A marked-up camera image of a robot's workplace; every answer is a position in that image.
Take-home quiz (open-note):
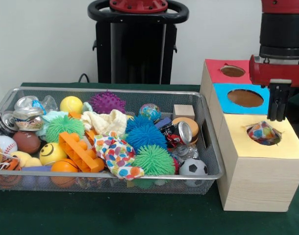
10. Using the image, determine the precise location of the green spiky rubber ball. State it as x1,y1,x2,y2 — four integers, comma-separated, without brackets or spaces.
45,115,86,144
131,144,176,176

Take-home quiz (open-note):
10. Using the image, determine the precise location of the yellow tennis ball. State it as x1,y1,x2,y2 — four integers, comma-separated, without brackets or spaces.
60,96,84,115

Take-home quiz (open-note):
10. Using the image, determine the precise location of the yellow smiley face ball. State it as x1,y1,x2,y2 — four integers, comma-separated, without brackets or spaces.
39,142,68,166

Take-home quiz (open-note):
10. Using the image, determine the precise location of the blue spiky rubber ball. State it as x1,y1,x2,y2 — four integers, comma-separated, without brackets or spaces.
126,124,168,155

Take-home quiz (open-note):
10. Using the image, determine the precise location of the wooden box with three holes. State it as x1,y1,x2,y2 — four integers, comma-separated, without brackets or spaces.
199,58,299,212

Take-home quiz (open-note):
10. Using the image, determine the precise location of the orange toy building brick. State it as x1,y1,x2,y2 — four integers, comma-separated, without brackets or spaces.
58,131,105,173

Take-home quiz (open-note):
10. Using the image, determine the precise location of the black and white soccer ball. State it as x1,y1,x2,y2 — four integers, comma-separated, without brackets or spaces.
179,158,209,187

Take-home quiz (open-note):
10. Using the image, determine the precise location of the black looped cable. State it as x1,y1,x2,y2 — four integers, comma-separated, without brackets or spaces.
78,72,90,84

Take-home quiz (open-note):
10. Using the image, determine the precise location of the purple spiky ball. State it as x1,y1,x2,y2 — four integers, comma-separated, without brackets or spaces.
88,90,127,115

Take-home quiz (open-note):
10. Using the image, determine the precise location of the black pedestal with red base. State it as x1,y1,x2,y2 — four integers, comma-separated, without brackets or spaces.
87,0,189,85

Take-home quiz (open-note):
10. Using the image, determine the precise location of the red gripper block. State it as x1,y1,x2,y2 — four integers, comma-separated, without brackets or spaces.
249,55,299,121

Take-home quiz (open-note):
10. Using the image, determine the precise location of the white baseball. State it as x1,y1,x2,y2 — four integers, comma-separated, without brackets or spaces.
0,135,18,155

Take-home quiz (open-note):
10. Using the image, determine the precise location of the polka dot cloth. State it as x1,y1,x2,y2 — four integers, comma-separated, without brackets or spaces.
94,131,145,181
247,121,280,145

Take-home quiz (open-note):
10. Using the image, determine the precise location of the shallow metal mesh bin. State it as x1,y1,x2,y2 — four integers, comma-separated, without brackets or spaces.
0,87,225,195

